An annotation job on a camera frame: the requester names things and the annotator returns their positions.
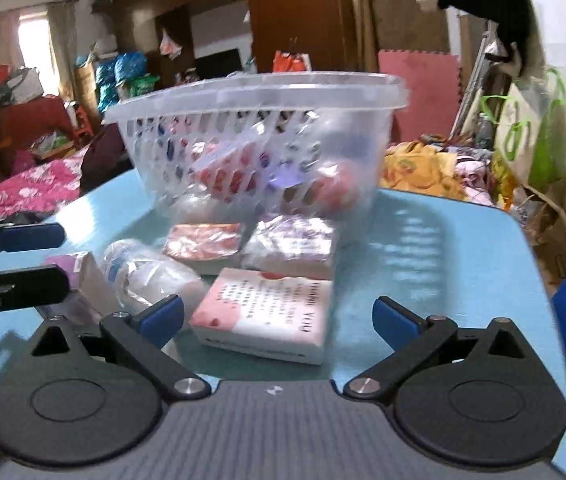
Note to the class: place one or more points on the brown wooden board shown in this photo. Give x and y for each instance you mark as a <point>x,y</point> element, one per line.
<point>408,5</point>

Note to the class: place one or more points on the black hanging garment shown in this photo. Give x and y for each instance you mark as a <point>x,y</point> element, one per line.
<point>493,5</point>

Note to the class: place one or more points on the black monitor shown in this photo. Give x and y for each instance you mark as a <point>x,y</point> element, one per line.
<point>219,64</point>

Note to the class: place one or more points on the red plastic stool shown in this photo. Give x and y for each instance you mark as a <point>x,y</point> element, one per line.
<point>79,120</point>

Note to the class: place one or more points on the white plastic basket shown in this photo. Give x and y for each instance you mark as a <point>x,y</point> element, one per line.
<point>263,105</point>

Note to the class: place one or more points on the white pink printed packet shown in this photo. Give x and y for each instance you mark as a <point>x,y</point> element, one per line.
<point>263,315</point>

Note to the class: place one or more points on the pink purple box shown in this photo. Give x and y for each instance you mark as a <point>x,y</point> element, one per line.
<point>83,280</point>

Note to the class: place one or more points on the red cloth covered furniture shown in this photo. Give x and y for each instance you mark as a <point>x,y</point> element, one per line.
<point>33,127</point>

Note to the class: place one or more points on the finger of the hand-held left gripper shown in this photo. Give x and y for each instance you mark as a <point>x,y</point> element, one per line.
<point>33,285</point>
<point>33,237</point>

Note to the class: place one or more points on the white floral box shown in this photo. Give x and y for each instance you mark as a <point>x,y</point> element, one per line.
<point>25,87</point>

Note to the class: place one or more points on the violet box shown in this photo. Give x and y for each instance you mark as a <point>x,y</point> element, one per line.
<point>285,177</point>

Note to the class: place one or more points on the clear wrapped purple packet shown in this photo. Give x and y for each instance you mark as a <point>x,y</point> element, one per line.
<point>290,247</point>

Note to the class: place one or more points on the pink red wrapped packet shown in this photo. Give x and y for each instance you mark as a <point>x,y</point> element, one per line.
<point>202,242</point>

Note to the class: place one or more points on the orange bag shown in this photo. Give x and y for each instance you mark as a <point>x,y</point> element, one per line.
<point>292,61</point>

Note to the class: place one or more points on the blue plastic bags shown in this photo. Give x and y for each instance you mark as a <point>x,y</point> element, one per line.
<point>123,75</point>

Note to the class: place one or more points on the brown paper bag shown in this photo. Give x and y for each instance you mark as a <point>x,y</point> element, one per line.
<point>555,235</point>

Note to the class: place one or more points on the floral cloth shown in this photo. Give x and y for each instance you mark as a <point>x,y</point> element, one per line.
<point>474,180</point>

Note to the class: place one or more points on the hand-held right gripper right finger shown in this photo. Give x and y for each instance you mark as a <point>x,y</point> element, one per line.
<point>394,322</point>

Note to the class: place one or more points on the dark purple clothes pile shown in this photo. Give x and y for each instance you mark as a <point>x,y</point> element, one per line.
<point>105,160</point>

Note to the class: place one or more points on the pink floral blanket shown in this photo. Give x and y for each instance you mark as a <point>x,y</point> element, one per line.
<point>18,190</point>

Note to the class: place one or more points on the metal poles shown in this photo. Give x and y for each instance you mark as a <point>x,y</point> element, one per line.
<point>478,80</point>

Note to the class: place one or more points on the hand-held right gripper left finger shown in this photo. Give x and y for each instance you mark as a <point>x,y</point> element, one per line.
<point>163,320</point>

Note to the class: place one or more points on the pink foam mat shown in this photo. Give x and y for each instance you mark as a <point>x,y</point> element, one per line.
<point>420,95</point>

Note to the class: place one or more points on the white hanging plastic bag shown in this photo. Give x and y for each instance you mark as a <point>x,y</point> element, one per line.
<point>170,44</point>

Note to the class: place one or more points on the yellow cloth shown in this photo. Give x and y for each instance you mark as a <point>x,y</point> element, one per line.
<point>423,170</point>

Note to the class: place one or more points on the clear plastic bag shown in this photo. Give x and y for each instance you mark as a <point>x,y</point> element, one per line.
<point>150,272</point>

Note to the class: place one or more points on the green white shopping bag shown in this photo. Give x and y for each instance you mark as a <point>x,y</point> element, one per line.
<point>538,135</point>

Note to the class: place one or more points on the brown wooden wardrobe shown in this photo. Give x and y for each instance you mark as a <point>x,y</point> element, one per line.
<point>288,10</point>

